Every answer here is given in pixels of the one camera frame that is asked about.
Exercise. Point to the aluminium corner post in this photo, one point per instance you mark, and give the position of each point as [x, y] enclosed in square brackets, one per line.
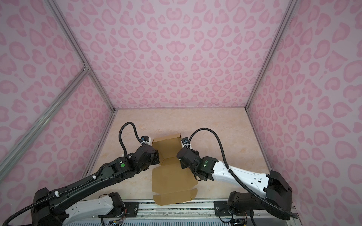
[62, 22]
[286, 19]

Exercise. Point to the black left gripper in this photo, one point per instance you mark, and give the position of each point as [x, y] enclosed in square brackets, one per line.
[155, 154]

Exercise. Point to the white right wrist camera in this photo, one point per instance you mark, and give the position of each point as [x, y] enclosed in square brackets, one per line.
[185, 143]

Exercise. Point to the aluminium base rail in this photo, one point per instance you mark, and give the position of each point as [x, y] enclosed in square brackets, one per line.
[199, 212]

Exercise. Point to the aluminium diagonal frame bar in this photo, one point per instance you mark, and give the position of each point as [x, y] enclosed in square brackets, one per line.
[23, 144]

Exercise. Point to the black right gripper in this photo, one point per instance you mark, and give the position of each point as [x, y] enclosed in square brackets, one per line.
[181, 154]

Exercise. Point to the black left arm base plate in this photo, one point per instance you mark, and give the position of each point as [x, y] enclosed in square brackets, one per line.
[128, 210]

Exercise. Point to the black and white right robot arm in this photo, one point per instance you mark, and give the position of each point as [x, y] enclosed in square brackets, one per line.
[269, 192]

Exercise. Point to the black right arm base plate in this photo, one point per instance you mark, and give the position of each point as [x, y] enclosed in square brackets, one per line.
[223, 208]

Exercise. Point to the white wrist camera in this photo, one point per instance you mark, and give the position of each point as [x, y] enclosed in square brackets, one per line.
[185, 143]
[145, 140]

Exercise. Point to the brown cardboard box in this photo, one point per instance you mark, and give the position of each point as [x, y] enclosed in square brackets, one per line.
[170, 182]

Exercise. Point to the aluminium left corner post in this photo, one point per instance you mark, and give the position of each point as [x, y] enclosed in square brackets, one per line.
[62, 22]

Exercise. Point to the aluminium right corner post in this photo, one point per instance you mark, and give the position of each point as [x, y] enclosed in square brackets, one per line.
[286, 19]

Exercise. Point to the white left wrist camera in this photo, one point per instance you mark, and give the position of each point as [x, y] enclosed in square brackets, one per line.
[145, 140]

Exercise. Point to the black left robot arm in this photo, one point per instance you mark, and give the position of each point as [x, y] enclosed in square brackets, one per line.
[52, 212]

